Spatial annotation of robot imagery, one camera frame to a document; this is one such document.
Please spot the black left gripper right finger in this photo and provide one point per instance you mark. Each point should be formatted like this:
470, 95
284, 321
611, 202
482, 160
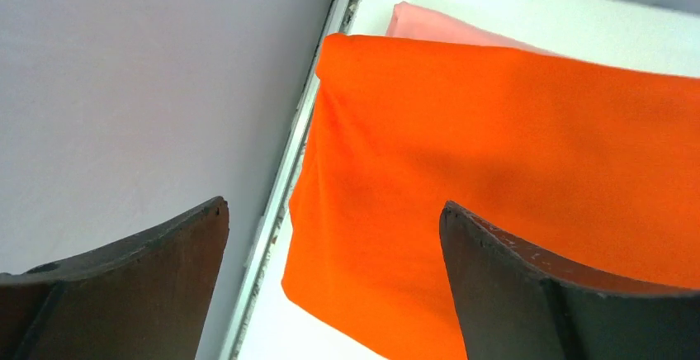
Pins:
516, 300

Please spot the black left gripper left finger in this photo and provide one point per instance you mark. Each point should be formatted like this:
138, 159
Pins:
142, 297

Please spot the orange t shirt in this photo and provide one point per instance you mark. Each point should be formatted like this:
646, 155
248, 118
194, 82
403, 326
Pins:
597, 164

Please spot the folded pink t shirt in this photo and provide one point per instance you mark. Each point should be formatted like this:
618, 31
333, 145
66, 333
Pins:
409, 21

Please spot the aluminium frame rail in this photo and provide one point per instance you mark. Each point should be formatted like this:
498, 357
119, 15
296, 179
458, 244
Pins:
337, 20

